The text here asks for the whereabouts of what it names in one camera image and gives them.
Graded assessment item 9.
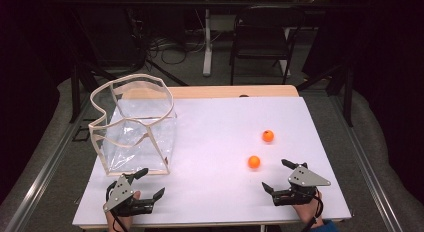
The person's left hand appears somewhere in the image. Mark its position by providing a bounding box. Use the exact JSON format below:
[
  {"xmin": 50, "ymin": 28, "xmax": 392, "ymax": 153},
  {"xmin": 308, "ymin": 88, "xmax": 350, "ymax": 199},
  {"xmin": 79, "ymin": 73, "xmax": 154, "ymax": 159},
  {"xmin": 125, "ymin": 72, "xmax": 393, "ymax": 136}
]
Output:
[{"xmin": 104, "ymin": 190, "xmax": 142, "ymax": 232}]

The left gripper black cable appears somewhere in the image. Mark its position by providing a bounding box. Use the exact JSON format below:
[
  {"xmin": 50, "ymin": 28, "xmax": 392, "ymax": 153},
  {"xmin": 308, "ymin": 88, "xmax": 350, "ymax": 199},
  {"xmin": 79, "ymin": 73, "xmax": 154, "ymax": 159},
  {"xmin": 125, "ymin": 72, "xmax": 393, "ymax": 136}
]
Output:
[{"xmin": 105, "ymin": 181, "xmax": 130, "ymax": 232}]

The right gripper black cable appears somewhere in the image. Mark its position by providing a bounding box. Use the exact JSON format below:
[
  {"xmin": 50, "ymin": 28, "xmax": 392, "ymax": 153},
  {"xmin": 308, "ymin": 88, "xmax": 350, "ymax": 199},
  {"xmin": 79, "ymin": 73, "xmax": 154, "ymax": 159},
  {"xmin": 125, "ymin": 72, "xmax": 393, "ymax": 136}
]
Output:
[{"xmin": 300, "ymin": 191, "xmax": 325, "ymax": 232}]

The metal floor rail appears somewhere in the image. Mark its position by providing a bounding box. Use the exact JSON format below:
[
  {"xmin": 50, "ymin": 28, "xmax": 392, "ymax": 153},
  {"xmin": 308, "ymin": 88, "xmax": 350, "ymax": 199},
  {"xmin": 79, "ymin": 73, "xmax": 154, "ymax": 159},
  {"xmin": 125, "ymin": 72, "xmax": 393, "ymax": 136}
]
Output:
[
  {"xmin": 3, "ymin": 95, "xmax": 98, "ymax": 232},
  {"xmin": 328, "ymin": 95, "xmax": 405, "ymax": 232}
]

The person's right hand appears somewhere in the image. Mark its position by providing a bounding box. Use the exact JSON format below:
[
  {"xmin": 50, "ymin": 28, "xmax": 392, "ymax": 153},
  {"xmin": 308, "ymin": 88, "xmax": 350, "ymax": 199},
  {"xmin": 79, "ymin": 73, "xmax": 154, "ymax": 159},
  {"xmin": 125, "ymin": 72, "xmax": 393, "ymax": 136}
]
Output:
[{"xmin": 292, "ymin": 191, "xmax": 325, "ymax": 230}]

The black folding chair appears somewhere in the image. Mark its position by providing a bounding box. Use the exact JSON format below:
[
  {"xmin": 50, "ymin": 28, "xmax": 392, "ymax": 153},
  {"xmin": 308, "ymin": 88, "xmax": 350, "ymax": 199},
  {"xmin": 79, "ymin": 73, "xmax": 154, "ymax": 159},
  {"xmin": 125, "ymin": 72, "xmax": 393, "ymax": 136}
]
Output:
[{"xmin": 229, "ymin": 6, "xmax": 306, "ymax": 87}]

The clear plastic bag beige trim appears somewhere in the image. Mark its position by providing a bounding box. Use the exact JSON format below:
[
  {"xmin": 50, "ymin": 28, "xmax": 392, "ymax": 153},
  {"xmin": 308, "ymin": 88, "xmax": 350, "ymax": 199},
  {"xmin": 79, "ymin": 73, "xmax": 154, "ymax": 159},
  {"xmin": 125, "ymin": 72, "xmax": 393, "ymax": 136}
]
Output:
[{"xmin": 88, "ymin": 73, "xmax": 178, "ymax": 177}]

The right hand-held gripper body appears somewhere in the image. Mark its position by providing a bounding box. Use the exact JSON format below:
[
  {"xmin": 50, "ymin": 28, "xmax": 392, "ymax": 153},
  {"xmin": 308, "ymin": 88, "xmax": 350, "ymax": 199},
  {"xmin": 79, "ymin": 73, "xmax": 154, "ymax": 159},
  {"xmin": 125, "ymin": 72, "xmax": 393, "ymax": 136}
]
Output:
[{"xmin": 272, "ymin": 162, "xmax": 332, "ymax": 207}]

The white-legged wooden desk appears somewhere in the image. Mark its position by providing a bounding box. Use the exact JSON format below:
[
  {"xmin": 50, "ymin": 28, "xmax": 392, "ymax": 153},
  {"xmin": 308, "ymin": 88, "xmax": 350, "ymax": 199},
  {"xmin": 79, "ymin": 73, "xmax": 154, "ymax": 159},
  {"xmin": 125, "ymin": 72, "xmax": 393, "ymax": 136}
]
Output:
[{"xmin": 183, "ymin": 0, "xmax": 336, "ymax": 78}]

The small black square frame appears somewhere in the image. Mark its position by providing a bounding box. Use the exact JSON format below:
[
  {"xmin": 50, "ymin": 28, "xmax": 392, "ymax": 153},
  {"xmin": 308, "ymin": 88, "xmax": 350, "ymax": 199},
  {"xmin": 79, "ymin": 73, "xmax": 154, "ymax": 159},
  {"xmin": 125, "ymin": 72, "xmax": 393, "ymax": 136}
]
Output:
[{"xmin": 72, "ymin": 125, "xmax": 91, "ymax": 143}]

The white table board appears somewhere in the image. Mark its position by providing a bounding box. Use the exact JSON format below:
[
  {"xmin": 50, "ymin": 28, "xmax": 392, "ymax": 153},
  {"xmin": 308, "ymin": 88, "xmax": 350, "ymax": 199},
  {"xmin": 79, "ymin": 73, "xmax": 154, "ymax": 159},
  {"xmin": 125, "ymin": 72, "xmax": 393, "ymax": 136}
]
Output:
[{"xmin": 72, "ymin": 96, "xmax": 353, "ymax": 227}]

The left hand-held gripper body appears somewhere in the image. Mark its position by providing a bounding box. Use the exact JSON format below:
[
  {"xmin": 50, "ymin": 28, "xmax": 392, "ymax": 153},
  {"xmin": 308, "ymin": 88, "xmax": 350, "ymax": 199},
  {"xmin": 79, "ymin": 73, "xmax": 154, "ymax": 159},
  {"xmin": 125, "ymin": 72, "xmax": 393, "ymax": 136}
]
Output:
[{"xmin": 102, "ymin": 174, "xmax": 156, "ymax": 218}]

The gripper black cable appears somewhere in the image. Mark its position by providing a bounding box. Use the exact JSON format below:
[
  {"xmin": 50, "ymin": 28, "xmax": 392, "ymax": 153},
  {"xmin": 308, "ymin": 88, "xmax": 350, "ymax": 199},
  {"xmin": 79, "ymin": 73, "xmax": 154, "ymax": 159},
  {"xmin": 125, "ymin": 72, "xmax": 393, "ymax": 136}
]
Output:
[
  {"xmin": 105, "ymin": 181, "xmax": 130, "ymax": 232},
  {"xmin": 300, "ymin": 191, "xmax": 325, "ymax": 232}
]

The bundle of floor cables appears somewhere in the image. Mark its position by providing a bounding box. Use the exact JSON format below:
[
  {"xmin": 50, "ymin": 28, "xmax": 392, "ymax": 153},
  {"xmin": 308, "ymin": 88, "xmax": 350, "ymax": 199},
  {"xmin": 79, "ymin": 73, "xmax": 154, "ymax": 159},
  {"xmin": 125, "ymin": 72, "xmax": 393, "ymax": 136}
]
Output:
[{"xmin": 146, "ymin": 31, "xmax": 208, "ymax": 67}]

